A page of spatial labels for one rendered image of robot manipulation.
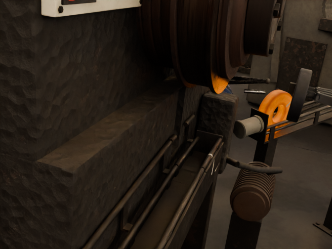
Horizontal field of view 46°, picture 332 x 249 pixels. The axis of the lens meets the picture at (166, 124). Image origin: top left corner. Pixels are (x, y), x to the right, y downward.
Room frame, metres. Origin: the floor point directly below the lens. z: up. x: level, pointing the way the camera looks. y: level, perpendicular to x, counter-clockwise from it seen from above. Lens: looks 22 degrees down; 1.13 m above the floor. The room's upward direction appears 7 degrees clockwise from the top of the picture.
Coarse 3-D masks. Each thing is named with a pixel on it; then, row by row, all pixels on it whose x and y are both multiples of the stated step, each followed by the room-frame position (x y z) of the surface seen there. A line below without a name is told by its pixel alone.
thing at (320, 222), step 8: (256, 144) 1.30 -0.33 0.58; (264, 144) 1.27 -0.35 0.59; (272, 144) 1.27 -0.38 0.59; (256, 152) 1.29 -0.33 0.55; (264, 152) 1.26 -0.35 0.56; (272, 152) 1.28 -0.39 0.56; (256, 160) 1.28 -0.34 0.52; (264, 160) 1.26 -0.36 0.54; (272, 160) 1.29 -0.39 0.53; (328, 208) 1.70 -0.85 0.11; (328, 216) 1.69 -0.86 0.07; (320, 224) 1.70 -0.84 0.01; (328, 224) 1.68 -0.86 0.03; (328, 232) 1.64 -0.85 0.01
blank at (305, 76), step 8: (304, 72) 1.08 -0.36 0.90; (304, 80) 1.06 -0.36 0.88; (296, 88) 1.04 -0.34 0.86; (304, 88) 1.04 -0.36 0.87; (296, 96) 1.04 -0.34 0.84; (304, 96) 1.03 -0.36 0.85; (296, 104) 1.03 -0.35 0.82; (288, 112) 1.05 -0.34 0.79; (296, 112) 1.04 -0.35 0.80; (288, 120) 1.08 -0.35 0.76; (296, 120) 1.05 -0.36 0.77
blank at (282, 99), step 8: (272, 96) 1.27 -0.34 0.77; (280, 96) 1.28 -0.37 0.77; (288, 96) 1.30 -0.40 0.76; (264, 104) 1.26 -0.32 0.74; (272, 104) 1.25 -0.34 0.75; (280, 104) 1.28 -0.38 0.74; (288, 104) 1.31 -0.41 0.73; (264, 112) 1.24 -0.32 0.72; (272, 112) 1.26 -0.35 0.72; (280, 112) 1.32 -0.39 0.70; (272, 120) 1.27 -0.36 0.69; (280, 120) 1.30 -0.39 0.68
